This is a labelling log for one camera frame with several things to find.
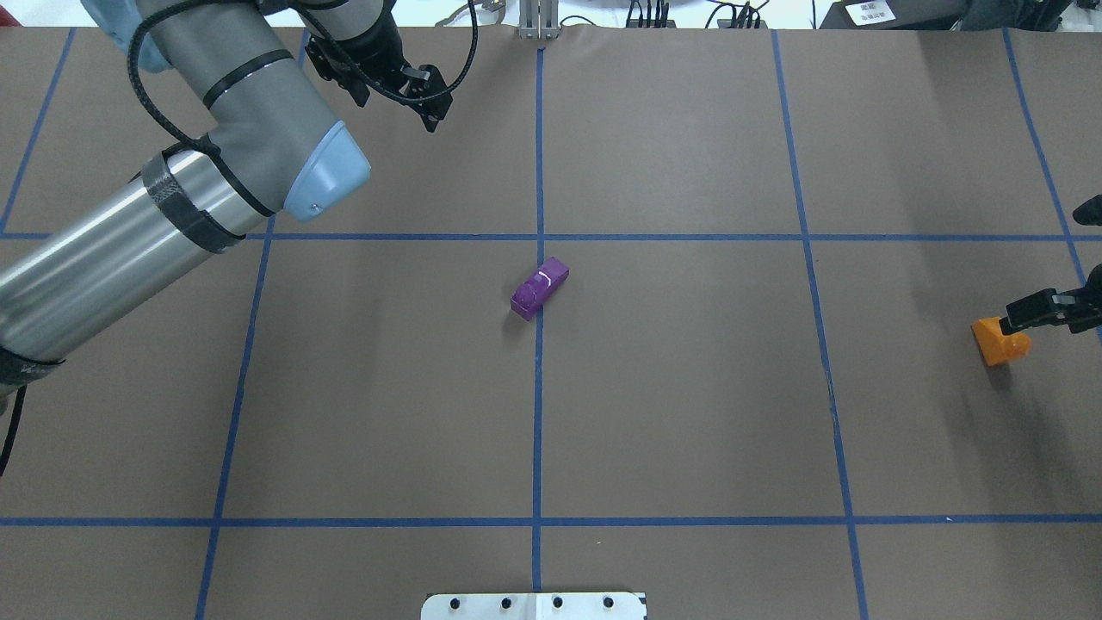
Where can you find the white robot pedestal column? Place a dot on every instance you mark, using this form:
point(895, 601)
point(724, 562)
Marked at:
point(536, 605)

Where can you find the purple trapezoid block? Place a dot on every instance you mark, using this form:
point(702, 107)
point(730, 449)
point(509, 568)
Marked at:
point(533, 293)

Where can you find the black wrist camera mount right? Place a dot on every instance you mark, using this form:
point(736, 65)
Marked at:
point(1089, 213)

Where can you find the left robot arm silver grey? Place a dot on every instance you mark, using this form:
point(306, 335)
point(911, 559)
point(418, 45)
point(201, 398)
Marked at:
point(252, 139)

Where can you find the aluminium frame post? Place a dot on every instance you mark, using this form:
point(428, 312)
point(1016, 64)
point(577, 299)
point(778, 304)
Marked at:
point(538, 19)

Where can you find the orange trapezoid block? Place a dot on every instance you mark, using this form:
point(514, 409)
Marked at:
point(996, 347)

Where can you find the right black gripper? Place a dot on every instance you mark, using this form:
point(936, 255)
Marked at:
point(1044, 307)

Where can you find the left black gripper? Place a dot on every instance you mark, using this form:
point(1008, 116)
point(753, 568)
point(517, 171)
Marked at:
point(376, 45)

